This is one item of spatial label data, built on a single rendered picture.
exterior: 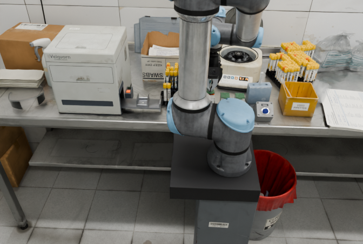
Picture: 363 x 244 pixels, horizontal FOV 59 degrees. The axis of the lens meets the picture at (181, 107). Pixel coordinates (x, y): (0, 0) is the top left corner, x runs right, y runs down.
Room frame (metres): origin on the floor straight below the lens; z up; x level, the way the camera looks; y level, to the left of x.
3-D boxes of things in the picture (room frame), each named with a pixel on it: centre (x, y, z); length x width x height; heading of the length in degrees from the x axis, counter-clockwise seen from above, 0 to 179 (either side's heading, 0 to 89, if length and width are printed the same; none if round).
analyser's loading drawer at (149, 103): (1.15, 0.19, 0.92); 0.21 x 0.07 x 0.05; 88
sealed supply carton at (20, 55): (1.58, 0.77, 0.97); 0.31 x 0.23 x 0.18; 82
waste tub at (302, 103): (1.19, -0.51, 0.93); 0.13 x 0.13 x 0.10; 86
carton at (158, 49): (1.54, 0.08, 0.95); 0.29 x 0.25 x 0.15; 178
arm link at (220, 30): (1.09, -0.12, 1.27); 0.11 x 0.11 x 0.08; 77
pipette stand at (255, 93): (1.22, -0.35, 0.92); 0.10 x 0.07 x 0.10; 95
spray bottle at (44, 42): (1.36, 0.64, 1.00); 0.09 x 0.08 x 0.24; 178
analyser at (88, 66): (1.25, 0.38, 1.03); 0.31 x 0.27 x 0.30; 88
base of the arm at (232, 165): (0.79, -0.17, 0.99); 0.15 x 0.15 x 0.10
